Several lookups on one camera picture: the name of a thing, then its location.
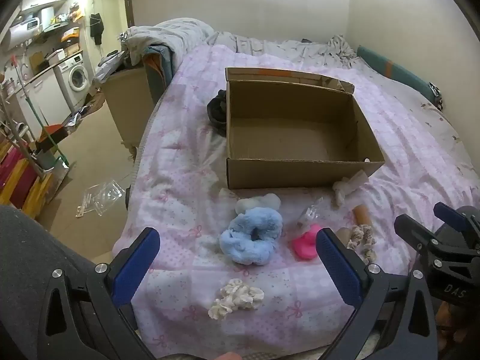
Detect white washing machine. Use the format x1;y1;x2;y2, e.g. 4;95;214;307
54;53;91;110

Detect cardboard box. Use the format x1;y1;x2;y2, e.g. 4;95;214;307
224;67;386;190

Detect black hanging garment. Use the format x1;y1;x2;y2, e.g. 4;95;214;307
89;12;104;46

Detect white water heater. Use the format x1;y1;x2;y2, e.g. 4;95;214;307
8;17;43;50

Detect tan cylinder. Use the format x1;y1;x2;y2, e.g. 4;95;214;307
353;204;371;226

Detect metal clip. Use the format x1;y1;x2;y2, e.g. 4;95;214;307
429;82;446;111

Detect pink printed bed sheet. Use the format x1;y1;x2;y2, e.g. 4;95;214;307
112;43;480;350

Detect pale fluffy scrunchie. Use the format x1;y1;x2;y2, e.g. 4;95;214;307
235;193;282;214

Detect orange box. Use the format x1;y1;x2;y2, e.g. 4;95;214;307
44;123;73;141

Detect dark cloth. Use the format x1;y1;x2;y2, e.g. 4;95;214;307
207;89;228;137

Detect large cardboard carton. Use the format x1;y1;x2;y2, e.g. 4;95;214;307
100;65;155;149

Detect grey patterned sheet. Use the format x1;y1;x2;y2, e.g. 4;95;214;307
204;31;357;69

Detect clear plastic packaging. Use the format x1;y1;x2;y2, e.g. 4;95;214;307
76;181;125;218

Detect beige patterned scrunchie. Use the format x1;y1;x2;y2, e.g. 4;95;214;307
346;224;377;265

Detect blue fluffy scrunchie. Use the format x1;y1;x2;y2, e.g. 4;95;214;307
219;207;284;267

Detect teal headboard cushion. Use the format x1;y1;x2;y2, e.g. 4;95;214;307
356;45;437;100

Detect yellow and red bins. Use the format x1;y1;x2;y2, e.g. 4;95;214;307
0;144;55;220

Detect pink soft toy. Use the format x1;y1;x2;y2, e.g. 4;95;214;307
292;223;323;260

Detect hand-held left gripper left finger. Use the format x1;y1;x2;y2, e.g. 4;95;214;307
37;227;161;360

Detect grey quilt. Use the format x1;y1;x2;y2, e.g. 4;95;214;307
120;17;215;77

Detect cream ruffled scrunchie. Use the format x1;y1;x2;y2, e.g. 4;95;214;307
208;278;265;321

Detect green handled mop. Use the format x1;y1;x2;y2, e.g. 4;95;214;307
10;55;71;167

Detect person's right hand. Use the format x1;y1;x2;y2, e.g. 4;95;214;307
437;300;480;360

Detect clear plastic packet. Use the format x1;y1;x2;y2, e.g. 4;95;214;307
297;197;325;231

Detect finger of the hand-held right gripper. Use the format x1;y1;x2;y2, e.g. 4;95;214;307
394;213;452;262
434;202;480;233

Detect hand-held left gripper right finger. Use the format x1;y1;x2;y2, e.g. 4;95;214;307
316;228;439;360

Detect dark brown door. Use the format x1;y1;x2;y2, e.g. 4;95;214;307
123;0;136;28

